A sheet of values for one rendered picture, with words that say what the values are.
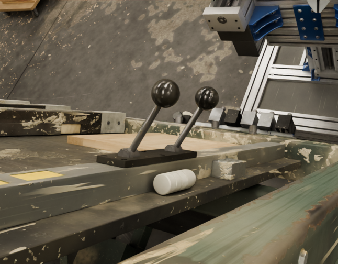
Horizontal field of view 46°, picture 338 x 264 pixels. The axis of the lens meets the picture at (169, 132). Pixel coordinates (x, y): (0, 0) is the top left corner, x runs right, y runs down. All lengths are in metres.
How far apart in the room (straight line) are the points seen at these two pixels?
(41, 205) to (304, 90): 1.81
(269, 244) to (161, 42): 2.79
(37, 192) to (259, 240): 0.24
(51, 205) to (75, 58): 3.02
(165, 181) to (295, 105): 1.57
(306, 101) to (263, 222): 1.79
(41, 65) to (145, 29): 1.01
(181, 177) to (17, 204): 0.26
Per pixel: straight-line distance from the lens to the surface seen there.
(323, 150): 1.15
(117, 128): 1.41
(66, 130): 1.24
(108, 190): 0.50
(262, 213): 0.33
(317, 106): 2.05
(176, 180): 0.56
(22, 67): 3.83
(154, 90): 0.51
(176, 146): 0.65
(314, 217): 0.35
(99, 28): 3.52
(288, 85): 2.15
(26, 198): 0.41
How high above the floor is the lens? 1.92
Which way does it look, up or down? 50 degrees down
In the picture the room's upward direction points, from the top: 40 degrees counter-clockwise
